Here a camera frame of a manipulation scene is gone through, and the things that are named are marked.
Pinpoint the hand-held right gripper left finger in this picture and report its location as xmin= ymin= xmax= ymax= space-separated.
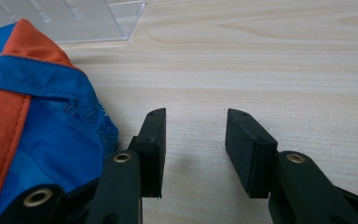
xmin=86 ymin=107 xmax=167 ymax=224

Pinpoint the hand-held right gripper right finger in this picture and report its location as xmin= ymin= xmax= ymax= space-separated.
xmin=225 ymin=107 xmax=358 ymax=224

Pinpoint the blue and orange fabric bag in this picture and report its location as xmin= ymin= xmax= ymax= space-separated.
xmin=0 ymin=18 xmax=119 ymax=224

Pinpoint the clear acrylic stand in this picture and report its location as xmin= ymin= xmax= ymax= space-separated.
xmin=0 ymin=0 xmax=146 ymax=45

